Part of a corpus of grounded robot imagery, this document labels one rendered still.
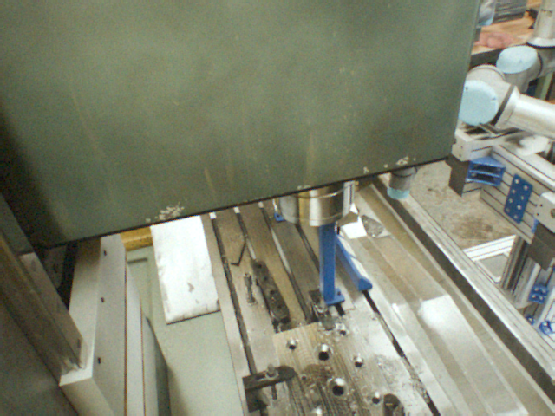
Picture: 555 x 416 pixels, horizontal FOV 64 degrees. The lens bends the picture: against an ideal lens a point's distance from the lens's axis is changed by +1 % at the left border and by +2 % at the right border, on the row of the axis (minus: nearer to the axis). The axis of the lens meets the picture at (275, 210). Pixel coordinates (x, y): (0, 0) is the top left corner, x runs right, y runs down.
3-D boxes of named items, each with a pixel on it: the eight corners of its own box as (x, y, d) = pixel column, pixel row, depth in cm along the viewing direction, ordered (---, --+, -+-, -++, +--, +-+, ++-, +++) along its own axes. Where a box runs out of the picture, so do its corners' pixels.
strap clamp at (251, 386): (294, 386, 116) (291, 352, 107) (298, 398, 114) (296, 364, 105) (245, 400, 114) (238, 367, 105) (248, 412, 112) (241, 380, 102)
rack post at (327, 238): (339, 289, 141) (340, 217, 123) (345, 301, 137) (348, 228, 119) (310, 296, 140) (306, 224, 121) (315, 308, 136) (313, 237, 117)
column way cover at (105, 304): (159, 333, 133) (105, 195, 101) (171, 510, 96) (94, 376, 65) (141, 337, 132) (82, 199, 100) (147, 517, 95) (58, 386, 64)
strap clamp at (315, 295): (319, 312, 135) (318, 278, 125) (335, 347, 124) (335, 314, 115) (309, 315, 134) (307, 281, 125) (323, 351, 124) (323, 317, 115)
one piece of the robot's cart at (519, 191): (504, 211, 173) (515, 172, 162) (520, 224, 167) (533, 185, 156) (500, 211, 173) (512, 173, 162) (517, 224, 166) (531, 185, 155)
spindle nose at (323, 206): (259, 194, 91) (253, 144, 84) (326, 171, 96) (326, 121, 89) (297, 238, 79) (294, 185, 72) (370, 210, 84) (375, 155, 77)
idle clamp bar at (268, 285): (264, 269, 151) (263, 256, 147) (293, 327, 131) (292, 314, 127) (250, 274, 149) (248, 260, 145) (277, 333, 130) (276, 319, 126)
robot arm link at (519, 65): (484, 87, 167) (492, 50, 158) (507, 77, 172) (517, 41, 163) (512, 97, 158) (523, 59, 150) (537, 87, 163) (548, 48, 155)
